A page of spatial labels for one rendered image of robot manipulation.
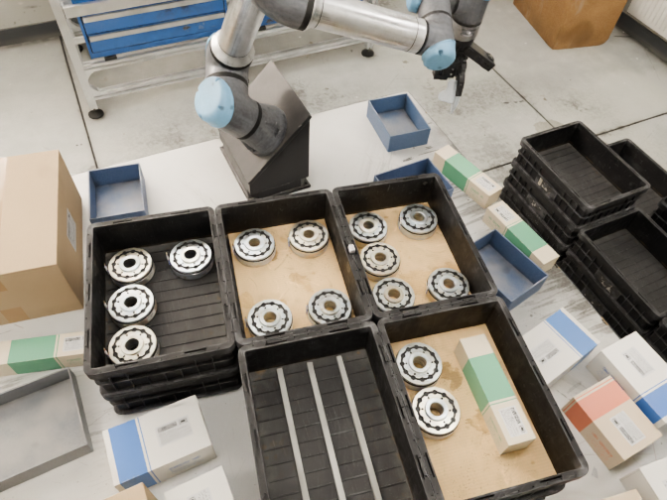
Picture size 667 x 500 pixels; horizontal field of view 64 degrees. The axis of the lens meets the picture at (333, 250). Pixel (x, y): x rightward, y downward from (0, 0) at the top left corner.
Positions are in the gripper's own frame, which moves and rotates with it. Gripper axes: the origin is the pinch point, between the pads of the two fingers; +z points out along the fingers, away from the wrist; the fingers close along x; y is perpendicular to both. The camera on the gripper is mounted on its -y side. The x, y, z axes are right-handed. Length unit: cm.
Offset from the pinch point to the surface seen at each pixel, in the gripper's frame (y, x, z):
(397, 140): 7.1, -9.7, 28.1
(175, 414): 74, 79, 18
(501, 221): -16.6, 28.5, 22.4
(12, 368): 113, 63, 27
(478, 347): 7, 73, 6
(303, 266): 43, 44, 16
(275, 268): 50, 45, 16
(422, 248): 11.8, 41.0, 15.3
